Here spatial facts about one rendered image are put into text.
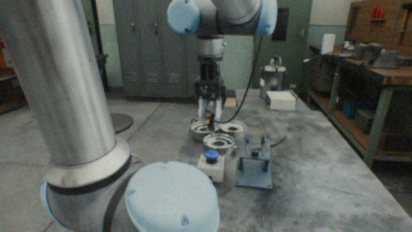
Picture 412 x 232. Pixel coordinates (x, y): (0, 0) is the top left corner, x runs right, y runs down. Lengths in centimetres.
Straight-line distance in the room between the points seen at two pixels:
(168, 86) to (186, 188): 347
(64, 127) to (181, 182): 16
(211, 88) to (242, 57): 338
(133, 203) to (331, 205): 52
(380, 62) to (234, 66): 226
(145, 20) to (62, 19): 344
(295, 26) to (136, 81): 238
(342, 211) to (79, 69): 62
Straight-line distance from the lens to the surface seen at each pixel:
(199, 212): 31
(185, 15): 55
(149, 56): 376
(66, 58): 31
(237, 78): 410
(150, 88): 387
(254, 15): 50
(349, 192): 78
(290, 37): 373
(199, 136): 91
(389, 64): 242
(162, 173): 35
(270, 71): 177
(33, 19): 30
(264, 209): 65
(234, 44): 402
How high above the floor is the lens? 123
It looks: 22 degrees down
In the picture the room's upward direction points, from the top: straight up
